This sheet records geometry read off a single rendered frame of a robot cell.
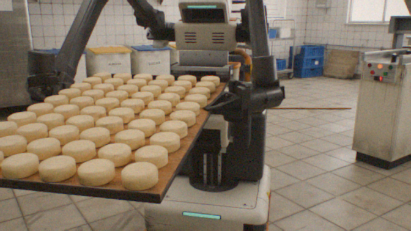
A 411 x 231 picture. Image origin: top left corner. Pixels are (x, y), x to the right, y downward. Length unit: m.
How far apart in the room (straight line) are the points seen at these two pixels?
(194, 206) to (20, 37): 3.46
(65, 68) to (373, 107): 2.54
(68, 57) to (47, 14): 4.65
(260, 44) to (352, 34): 6.95
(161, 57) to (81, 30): 4.52
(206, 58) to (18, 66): 3.46
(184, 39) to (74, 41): 0.63
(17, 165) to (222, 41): 1.20
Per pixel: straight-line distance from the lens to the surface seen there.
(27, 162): 0.60
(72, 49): 1.18
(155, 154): 0.56
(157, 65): 5.68
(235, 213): 1.83
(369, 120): 3.25
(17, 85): 4.87
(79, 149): 0.61
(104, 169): 0.54
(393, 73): 3.08
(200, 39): 1.66
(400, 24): 3.95
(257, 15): 1.07
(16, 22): 4.82
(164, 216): 1.90
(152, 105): 0.78
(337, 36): 8.13
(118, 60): 5.42
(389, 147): 3.22
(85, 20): 1.22
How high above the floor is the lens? 1.17
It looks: 16 degrees down
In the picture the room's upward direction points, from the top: straight up
